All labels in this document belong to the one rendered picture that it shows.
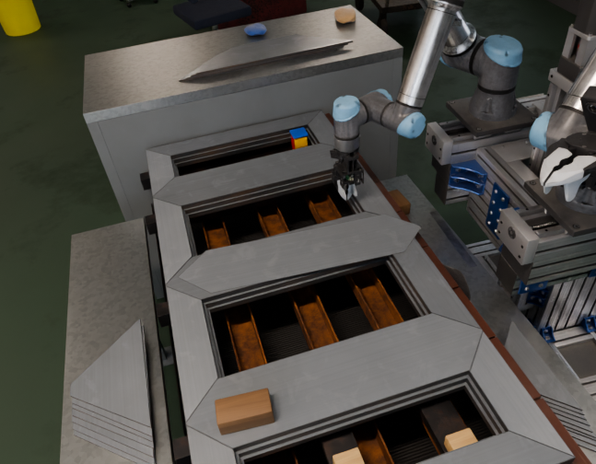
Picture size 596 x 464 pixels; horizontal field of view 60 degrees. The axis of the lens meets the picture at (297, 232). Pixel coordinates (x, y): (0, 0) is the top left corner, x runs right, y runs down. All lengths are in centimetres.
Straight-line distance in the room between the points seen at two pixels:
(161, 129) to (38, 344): 125
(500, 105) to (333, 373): 102
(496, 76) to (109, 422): 147
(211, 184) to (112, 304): 53
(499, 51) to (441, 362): 95
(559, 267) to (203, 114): 139
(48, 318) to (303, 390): 188
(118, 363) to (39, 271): 175
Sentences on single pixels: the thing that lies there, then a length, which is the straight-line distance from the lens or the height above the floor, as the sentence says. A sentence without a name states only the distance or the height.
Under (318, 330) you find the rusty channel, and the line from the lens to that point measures 156.
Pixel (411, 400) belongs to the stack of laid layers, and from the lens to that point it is 126.
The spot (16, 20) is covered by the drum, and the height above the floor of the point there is 17.
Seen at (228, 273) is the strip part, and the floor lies 87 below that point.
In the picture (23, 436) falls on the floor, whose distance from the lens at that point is 252.
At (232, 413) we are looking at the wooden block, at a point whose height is 92.
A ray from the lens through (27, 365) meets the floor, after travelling 274.
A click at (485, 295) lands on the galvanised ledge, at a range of 169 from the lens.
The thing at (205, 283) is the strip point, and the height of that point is 87.
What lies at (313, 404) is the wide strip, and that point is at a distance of 121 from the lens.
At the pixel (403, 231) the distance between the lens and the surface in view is 158.
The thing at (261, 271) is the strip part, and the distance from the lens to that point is 148.
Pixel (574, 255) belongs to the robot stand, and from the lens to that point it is 157.
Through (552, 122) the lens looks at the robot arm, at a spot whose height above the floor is 137.
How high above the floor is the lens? 192
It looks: 41 degrees down
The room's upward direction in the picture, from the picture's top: 6 degrees counter-clockwise
